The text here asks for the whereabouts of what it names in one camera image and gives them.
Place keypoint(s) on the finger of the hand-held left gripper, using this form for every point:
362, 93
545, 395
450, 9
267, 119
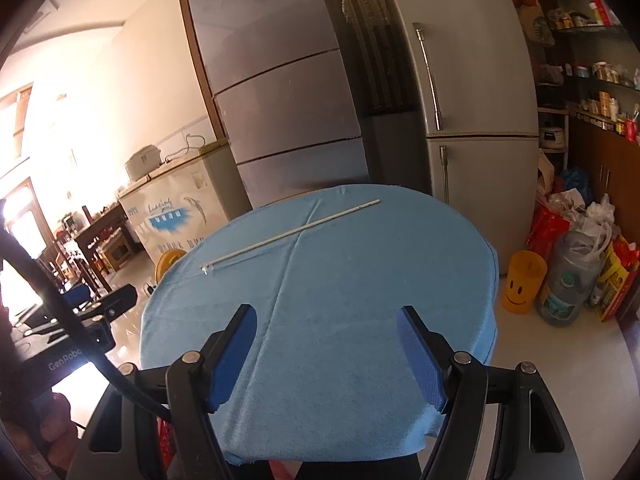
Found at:
117, 299
77, 294

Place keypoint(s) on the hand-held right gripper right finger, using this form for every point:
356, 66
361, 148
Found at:
422, 355

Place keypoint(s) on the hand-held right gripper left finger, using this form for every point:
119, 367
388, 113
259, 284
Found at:
232, 355

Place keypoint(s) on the person's left hand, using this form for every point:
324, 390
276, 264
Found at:
55, 425

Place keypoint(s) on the dark wooden chair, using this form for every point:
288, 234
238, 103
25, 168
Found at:
55, 265

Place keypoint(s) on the low wooden table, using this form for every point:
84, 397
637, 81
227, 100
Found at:
117, 250

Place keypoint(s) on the yellow round plastic object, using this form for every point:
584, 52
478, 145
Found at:
167, 266

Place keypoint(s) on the dark wooden dining table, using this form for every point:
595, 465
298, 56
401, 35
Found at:
100, 222

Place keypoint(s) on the small clear plastic wrapper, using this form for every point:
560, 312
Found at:
207, 270

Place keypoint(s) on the blue tablecloth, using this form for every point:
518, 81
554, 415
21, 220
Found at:
340, 285

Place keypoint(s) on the white chest freezer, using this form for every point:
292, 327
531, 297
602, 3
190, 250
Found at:
170, 200

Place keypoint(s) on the yellow smiley bin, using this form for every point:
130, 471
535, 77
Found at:
522, 285

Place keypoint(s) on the white rice cooker on freezer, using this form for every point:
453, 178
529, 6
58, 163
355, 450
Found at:
142, 162

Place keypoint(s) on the large clear water bottle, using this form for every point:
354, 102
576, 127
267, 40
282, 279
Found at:
565, 285

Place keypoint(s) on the long white stick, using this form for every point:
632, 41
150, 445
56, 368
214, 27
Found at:
370, 204

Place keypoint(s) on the red plastic bag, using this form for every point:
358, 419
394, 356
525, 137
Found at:
545, 230

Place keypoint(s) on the yellow printed bag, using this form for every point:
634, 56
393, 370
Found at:
615, 280

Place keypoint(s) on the small blue plastic bag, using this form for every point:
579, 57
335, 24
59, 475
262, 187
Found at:
575, 180

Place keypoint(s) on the small white rice cooker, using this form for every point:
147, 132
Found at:
552, 138

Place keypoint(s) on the brown wooden cabinet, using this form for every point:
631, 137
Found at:
590, 160

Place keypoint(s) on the grey three-door refrigerator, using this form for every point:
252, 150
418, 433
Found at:
280, 85

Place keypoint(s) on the silver two-door refrigerator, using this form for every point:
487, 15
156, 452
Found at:
475, 60

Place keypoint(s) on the striped brown curtain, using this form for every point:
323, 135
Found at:
370, 35

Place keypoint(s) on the shelves of jars and tins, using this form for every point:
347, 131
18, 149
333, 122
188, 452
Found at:
605, 72

